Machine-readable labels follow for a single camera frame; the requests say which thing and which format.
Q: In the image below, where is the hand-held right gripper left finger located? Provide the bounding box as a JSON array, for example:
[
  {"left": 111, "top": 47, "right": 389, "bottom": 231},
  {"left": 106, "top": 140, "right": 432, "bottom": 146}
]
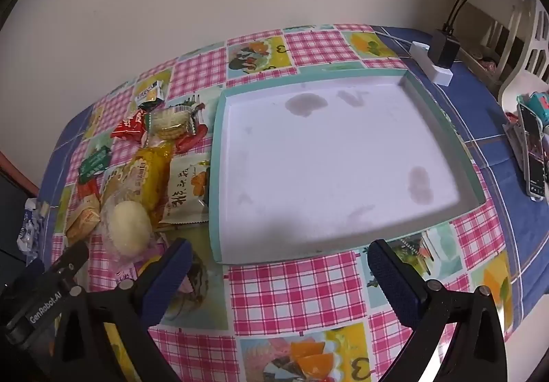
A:
[{"left": 51, "top": 238, "right": 194, "bottom": 382}]

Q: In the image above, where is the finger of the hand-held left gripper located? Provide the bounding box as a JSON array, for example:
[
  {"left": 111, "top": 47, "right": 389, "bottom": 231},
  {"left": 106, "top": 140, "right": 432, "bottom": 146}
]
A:
[{"left": 46, "top": 241, "right": 91, "bottom": 285}]

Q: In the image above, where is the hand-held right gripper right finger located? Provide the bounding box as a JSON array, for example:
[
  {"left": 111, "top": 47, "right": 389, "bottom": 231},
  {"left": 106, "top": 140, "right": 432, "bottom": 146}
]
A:
[{"left": 368, "top": 239, "right": 517, "bottom": 382}]

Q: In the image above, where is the orange wafer packet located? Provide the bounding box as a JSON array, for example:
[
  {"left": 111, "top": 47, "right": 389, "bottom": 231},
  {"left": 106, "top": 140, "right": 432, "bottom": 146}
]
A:
[{"left": 64, "top": 197, "right": 104, "bottom": 243}]

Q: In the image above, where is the round white bun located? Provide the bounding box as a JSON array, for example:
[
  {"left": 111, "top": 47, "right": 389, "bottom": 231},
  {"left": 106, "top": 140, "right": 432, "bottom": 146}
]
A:
[{"left": 101, "top": 199, "right": 155, "bottom": 256}]

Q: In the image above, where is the white orange snack packet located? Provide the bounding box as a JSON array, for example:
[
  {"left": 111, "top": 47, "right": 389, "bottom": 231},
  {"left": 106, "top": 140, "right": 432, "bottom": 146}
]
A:
[{"left": 159, "top": 150, "right": 212, "bottom": 230}]

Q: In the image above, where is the dark green snack packet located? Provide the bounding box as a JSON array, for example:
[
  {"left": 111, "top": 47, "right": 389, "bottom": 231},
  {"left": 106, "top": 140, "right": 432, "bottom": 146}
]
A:
[{"left": 78, "top": 145, "right": 113, "bottom": 183}]

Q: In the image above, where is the yellow cake packet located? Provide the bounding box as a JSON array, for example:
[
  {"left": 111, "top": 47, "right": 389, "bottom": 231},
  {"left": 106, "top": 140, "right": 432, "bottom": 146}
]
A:
[{"left": 101, "top": 141, "right": 176, "bottom": 224}]

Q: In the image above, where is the teal rimmed white tray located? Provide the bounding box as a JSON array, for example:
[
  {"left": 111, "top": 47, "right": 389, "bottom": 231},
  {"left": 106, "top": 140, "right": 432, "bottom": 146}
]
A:
[{"left": 208, "top": 68, "right": 487, "bottom": 266}]

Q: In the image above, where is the crinkled red wrapper snack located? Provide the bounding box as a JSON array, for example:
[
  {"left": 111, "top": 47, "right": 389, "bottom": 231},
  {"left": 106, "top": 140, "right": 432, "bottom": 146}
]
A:
[{"left": 174, "top": 127, "right": 213, "bottom": 155}]

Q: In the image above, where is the small red snack packet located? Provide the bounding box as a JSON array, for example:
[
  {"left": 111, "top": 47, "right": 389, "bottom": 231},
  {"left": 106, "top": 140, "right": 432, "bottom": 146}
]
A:
[{"left": 110, "top": 111, "right": 149, "bottom": 147}]

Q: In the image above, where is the clear cracker pack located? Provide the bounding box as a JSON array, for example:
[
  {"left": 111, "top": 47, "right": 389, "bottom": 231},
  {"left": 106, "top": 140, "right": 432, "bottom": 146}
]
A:
[{"left": 143, "top": 104, "right": 206, "bottom": 141}]

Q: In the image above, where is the small white-yellow snack packet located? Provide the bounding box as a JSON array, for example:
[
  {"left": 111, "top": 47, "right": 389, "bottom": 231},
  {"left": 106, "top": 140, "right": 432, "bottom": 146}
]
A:
[{"left": 135, "top": 79, "right": 166, "bottom": 110}]

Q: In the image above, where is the crumpled blue white tissue pack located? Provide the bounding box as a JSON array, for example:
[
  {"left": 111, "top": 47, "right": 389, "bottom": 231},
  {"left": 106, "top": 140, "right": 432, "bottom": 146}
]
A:
[{"left": 16, "top": 198, "right": 50, "bottom": 263}]

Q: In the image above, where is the dark cabinet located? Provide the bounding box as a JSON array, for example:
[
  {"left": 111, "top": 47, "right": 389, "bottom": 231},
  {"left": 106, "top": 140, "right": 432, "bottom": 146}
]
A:
[{"left": 0, "top": 150, "right": 40, "bottom": 263}]

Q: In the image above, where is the pink checked fruit tablecloth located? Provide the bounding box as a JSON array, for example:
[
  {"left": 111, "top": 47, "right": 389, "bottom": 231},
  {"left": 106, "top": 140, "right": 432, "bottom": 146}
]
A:
[{"left": 51, "top": 24, "right": 515, "bottom": 382}]

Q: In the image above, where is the remote control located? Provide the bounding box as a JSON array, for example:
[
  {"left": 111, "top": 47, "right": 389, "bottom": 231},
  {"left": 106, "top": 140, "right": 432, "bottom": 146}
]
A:
[{"left": 517, "top": 103, "right": 549, "bottom": 200}]

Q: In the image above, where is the white plastic lattice stool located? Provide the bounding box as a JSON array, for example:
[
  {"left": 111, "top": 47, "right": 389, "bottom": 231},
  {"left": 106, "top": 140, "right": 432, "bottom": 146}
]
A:
[{"left": 498, "top": 0, "right": 549, "bottom": 117}]

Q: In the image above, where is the teal box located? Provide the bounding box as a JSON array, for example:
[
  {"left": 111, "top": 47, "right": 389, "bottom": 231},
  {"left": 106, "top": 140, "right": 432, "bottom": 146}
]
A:
[{"left": 517, "top": 91, "right": 549, "bottom": 125}]

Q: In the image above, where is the white power strip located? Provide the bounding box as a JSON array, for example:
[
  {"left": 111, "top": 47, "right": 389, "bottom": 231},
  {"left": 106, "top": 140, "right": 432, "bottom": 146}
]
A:
[{"left": 409, "top": 41, "right": 453, "bottom": 86}]

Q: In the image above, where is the black charger plug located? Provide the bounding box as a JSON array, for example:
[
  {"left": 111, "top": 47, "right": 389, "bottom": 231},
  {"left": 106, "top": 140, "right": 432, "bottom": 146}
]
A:
[{"left": 430, "top": 27, "right": 463, "bottom": 69}]

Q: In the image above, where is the white power strip cable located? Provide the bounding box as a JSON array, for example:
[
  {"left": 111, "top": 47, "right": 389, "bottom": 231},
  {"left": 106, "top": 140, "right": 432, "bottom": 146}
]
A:
[{"left": 376, "top": 30, "right": 413, "bottom": 49}]

